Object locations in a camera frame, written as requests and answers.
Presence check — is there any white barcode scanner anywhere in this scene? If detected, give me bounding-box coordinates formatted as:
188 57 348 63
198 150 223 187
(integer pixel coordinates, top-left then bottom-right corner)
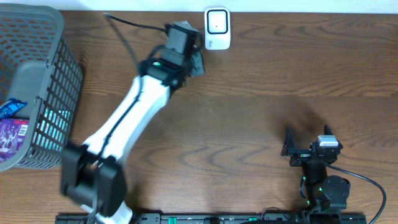
204 7 231 50

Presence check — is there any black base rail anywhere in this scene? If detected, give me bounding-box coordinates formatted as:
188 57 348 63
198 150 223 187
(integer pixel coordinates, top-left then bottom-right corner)
55 212 368 224

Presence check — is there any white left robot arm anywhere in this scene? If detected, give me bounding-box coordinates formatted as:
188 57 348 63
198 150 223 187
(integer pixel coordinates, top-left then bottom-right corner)
60 21 205 223

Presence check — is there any mint green wipes pack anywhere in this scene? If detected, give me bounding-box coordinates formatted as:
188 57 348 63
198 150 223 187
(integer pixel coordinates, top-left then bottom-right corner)
32 108 71 152

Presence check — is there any blue snack wrapper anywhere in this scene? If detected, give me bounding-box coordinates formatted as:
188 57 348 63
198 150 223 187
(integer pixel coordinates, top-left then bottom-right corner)
0 98 27 119

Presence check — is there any grey plastic mesh basket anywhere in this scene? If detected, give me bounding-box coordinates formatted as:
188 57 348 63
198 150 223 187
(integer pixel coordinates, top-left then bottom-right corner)
1 3 83 171

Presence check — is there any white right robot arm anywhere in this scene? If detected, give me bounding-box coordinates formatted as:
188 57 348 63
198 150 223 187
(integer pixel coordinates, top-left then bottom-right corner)
280 126 351 212

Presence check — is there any purple Carefree pad pack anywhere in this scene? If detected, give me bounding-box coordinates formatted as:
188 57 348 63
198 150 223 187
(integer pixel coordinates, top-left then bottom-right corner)
1 118 29 162

